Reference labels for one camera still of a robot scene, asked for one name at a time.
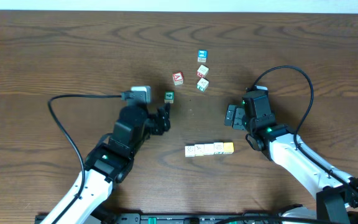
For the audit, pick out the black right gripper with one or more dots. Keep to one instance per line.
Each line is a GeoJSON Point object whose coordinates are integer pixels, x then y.
{"type": "Point", "coordinates": [237, 122]}

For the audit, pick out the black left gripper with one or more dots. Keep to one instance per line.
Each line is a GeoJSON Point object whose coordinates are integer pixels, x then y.
{"type": "Point", "coordinates": [155, 121]}

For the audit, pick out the plain block blue side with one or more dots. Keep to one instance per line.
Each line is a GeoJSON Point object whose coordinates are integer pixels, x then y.
{"type": "Point", "coordinates": [189, 151]}

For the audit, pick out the yellow wooden block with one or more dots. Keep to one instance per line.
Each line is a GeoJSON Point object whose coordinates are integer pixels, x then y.
{"type": "Point", "coordinates": [228, 148]}

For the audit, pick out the plain engraved wooden block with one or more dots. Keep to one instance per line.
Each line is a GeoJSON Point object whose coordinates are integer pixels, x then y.
{"type": "Point", "coordinates": [199, 149]}

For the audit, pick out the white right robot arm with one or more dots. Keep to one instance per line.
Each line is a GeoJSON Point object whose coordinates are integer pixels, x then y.
{"type": "Point", "coordinates": [335, 191]}

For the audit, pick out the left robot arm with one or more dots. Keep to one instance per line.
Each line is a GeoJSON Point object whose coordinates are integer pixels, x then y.
{"type": "Point", "coordinates": [109, 163]}

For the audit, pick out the green 4 number block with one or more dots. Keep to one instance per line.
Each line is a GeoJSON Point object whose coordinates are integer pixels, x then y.
{"type": "Point", "coordinates": [169, 97]}

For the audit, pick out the red letter A block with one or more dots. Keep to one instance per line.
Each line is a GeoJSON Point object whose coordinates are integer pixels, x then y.
{"type": "Point", "coordinates": [178, 78]}

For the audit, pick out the teal side wooden block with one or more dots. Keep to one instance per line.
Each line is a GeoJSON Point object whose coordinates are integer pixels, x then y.
{"type": "Point", "coordinates": [202, 84]}

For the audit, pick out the red M side block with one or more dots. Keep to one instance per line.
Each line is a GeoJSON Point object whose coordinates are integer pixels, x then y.
{"type": "Point", "coordinates": [202, 71]}

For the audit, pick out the blue top wooden block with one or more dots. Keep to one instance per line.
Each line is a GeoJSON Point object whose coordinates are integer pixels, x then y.
{"type": "Point", "coordinates": [202, 56]}

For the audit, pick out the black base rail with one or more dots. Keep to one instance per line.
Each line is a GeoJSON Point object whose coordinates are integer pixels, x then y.
{"type": "Point", "coordinates": [102, 215]}

